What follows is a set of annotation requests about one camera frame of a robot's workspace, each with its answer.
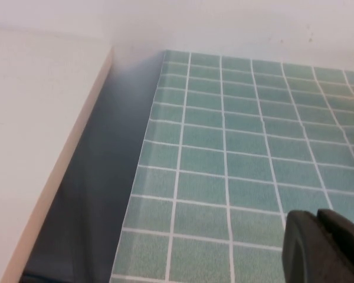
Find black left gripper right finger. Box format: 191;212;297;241
317;208;354;283

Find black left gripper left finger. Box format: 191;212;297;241
281;208;343;283

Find teal tile-pattern table mat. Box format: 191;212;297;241
110;50;354;283

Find white panel beige edge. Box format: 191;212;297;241
0;26;116;283

